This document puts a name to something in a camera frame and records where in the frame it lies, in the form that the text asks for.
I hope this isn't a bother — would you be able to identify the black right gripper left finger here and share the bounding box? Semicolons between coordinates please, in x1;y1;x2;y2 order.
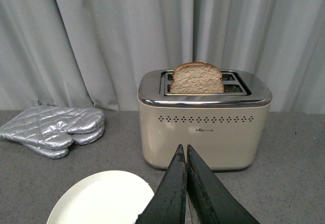
136;145;187;224

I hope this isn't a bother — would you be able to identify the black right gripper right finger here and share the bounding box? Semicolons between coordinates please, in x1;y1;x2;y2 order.
187;145;258;223

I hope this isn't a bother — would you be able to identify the slice of brown bread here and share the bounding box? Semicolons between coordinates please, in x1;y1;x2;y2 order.
170;62;224;94

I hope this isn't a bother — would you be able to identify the beige two-slot toaster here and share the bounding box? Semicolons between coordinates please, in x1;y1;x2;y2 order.
138;70;272;170

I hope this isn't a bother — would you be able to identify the white round plate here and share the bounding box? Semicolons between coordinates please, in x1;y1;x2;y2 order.
47;170;154;223

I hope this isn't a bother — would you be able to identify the lower silver quilted oven mitt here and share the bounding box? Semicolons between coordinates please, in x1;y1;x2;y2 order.
24;124;105;159

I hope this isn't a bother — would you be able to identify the silver quilted oven mitt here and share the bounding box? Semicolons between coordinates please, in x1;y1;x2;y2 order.
1;105;105;150
24;124;105;159

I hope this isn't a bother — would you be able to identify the upper silver quilted oven mitt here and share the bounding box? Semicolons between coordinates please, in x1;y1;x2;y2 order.
1;105;105;150

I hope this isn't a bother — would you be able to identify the grey curtain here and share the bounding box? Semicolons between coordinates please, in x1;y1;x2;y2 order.
1;0;324;114

